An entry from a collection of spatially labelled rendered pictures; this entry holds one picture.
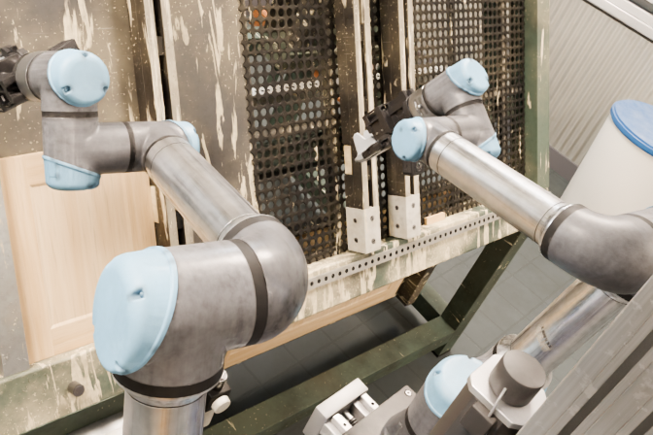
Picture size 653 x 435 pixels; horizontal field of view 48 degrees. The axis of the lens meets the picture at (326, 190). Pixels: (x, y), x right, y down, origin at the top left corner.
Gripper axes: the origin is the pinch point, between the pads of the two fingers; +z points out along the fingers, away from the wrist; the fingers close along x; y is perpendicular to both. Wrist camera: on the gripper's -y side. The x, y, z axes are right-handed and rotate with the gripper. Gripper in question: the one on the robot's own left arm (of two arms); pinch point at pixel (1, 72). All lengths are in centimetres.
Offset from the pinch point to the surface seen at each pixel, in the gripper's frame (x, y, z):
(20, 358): 50, 20, 8
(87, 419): 72, 15, 9
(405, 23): 34, -106, 4
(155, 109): 20.2, -26.0, 4.4
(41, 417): 63, 23, 7
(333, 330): 161, -97, 78
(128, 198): 35.6, -14.4, 9.7
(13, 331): 44.7, 18.7, 7.9
